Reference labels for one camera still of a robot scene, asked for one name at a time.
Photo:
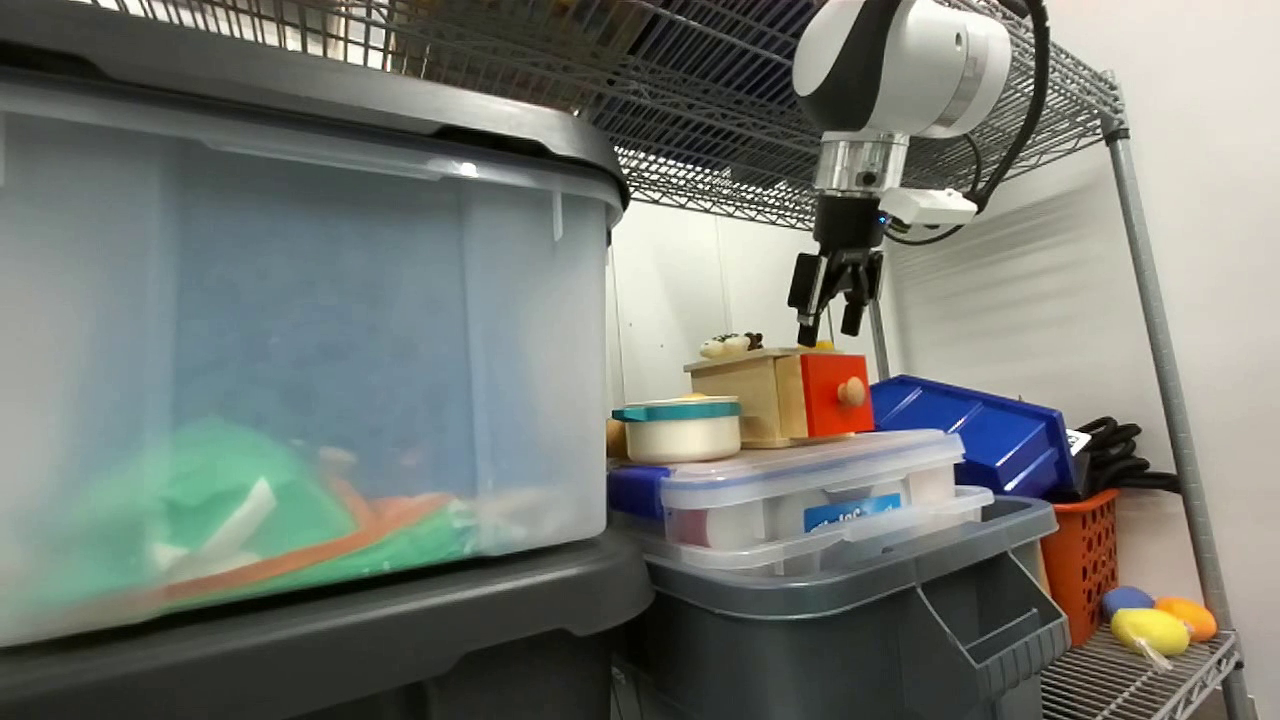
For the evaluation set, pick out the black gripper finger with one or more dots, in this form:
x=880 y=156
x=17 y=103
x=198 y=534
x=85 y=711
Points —
x=861 y=298
x=808 y=302

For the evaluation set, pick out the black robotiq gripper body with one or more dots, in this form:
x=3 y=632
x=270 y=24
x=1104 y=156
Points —
x=848 y=228

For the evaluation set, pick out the red drawer with wooden knob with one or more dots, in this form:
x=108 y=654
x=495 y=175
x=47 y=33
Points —
x=826 y=406

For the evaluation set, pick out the white franka robot arm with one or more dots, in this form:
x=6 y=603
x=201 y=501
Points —
x=932 y=67

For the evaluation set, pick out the red wooden box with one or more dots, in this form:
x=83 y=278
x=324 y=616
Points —
x=747 y=403

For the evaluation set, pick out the blue plastic bin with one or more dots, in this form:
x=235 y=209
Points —
x=974 y=434

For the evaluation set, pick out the clear flat container blue rim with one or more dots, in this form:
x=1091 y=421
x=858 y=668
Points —
x=800 y=484

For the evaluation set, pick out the clear flat storage container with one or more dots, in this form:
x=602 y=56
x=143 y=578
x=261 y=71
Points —
x=955 y=525

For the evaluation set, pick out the orange perforated basket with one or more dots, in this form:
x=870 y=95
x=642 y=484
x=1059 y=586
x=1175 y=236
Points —
x=1081 y=562

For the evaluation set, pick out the large grey tote bin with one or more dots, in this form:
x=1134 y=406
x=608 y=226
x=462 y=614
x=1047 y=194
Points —
x=800 y=654

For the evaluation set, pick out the blue soft toy ball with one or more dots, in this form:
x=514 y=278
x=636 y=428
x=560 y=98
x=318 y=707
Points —
x=1127 y=603

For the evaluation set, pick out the yellow soft toy ball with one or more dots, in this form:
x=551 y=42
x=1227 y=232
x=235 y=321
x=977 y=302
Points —
x=1150 y=629

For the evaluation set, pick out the orange soft toy ball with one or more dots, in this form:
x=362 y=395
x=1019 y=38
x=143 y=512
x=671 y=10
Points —
x=1188 y=616

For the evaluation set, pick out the clear tote with dark lid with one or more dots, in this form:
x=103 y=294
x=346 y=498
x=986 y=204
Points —
x=333 y=335

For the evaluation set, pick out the dark grey tote bin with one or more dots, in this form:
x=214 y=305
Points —
x=402 y=641

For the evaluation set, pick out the green fabric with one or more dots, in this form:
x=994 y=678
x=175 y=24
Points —
x=201 y=505

